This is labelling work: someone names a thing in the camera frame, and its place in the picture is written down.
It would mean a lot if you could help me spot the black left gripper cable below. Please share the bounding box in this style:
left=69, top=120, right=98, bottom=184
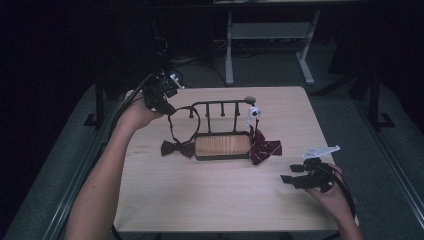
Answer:
left=109, top=75, right=155, bottom=136

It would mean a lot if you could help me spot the black metal stand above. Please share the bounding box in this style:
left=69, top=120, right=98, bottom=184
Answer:
left=364, top=64, right=397, bottom=132
left=83, top=71, right=108, bottom=128

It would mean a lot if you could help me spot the person's left hand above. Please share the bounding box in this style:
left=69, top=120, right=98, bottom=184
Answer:
left=117, top=92, right=165, bottom=131

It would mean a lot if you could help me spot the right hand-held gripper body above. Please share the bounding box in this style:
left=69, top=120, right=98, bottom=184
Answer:
left=292, top=144, right=341, bottom=195

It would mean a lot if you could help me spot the person's right hand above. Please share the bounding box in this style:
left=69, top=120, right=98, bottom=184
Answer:
left=307, top=165, right=356, bottom=224

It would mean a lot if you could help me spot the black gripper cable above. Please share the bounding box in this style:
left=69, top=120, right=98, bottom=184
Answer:
left=109, top=75, right=155, bottom=136
left=318, top=163, right=357, bottom=219

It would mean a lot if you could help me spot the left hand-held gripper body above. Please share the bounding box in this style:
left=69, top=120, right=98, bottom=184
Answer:
left=142, top=70, right=185, bottom=112

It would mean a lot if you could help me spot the dark maroon bow tie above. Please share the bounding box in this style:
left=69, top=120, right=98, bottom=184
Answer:
left=160, top=105, right=202, bottom=159

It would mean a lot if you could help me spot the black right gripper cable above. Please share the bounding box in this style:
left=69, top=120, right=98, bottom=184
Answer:
left=318, top=163, right=357, bottom=219

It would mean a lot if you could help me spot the black metal rack wooden base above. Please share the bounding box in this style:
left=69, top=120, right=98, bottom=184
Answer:
left=189, top=96, right=258, bottom=162

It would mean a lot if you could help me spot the grey metal table stand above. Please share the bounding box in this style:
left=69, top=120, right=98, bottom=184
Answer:
left=224, top=9, right=322, bottom=87

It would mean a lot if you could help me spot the red striped bow tie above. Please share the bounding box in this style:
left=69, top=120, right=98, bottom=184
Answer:
left=245, top=105, right=283, bottom=166

